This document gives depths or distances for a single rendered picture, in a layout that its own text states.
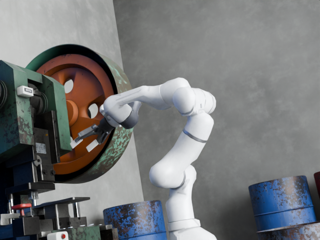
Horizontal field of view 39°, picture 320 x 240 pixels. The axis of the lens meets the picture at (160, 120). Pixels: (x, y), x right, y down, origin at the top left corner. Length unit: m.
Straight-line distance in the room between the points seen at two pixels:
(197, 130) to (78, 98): 1.08
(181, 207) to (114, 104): 0.55
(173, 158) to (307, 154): 3.40
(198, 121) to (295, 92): 3.50
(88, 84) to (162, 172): 1.04
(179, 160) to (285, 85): 3.56
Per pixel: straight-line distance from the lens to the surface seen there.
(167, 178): 1.84
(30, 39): 4.72
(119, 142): 2.54
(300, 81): 5.29
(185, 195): 1.91
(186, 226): 1.87
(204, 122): 1.83
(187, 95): 1.81
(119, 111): 2.08
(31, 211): 2.29
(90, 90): 2.69
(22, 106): 2.28
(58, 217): 2.23
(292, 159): 5.17
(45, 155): 2.38
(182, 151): 1.86
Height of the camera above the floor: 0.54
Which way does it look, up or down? 14 degrees up
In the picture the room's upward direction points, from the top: 10 degrees counter-clockwise
